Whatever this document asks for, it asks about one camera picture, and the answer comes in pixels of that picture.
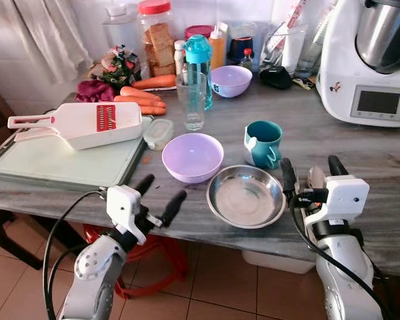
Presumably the silver metal spoon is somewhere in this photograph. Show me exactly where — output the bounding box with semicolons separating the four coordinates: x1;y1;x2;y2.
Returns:
307;166;327;191

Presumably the red stool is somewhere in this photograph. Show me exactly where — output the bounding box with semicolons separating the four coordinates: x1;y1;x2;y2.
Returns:
83;223;191;299

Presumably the teal ceramic mug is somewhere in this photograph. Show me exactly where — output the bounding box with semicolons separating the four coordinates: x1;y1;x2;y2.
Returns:
243;120;283;170

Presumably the stainless steel bowl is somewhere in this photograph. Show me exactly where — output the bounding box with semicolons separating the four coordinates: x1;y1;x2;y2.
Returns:
206;164;288;230

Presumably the large purple plastic bowl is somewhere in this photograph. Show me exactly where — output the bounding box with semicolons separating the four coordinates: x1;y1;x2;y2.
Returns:
161;133;225;185

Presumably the small clear plastic container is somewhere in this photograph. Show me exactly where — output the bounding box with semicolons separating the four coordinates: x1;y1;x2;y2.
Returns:
143;118;175;151

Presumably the white plastic box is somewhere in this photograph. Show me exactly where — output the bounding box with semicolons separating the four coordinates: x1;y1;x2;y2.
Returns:
241;249;316;275

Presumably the orange carrot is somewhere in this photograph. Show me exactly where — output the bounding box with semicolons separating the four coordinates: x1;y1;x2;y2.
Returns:
136;104;168;117
113;95;168;110
129;74;178;91
119;86;163;103

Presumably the white mandoline slicer red blade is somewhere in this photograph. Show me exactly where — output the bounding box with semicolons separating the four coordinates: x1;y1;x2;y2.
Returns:
7;101;144;151

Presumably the pale green cutting board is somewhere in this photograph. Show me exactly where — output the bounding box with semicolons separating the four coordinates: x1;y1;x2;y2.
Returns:
0;112;152;190

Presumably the clear drinking glass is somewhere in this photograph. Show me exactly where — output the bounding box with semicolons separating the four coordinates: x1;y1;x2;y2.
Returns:
176;71;208;132

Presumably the white kitchen cooking machine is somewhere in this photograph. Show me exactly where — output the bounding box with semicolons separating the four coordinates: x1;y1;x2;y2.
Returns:
316;0;400;128

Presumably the black pouch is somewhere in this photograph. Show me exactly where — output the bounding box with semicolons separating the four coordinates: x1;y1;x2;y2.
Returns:
259;65;295;90

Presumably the small purple plastic bowl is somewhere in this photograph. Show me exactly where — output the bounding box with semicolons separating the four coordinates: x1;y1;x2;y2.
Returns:
209;65;253;99

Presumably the tall clear glass bottle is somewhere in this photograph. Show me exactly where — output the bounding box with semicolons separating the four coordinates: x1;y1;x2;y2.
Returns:
294;5;335;79

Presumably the small red cap bottle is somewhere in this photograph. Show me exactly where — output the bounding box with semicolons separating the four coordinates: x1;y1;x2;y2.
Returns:
239;47;256;71

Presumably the clear measuring jug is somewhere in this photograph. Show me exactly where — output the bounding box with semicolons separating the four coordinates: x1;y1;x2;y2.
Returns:
263;23;308;75

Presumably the dark blue jar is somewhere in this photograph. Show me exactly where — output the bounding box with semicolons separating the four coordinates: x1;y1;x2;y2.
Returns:
226;21;258;66

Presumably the teal water bottle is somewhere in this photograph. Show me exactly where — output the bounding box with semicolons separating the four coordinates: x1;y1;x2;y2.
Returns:
183;34;215;111

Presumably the large red lid jar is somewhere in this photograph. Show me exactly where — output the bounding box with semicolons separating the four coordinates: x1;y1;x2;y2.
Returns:
137;0;179;79

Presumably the orange sauce bottle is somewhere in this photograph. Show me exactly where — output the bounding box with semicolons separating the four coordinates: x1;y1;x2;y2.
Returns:
208;23;228;71

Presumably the pink lid container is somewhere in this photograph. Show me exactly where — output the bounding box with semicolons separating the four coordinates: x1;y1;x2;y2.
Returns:
184;25;216;41

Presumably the white curtain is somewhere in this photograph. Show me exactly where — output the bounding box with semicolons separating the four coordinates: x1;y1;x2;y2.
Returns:
0;0;95;85

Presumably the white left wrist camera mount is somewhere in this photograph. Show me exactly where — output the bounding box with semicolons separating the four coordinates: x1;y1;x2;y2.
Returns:
106;185;148;245

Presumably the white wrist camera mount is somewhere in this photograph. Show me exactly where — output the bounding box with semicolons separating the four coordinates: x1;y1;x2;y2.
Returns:
106;185;148;245
305;175;371;231

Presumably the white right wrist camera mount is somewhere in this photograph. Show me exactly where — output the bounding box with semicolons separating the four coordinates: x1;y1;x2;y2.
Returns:
305;175;371;231

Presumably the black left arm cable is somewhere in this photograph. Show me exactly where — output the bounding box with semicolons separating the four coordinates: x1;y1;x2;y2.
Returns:
43;189;109;320

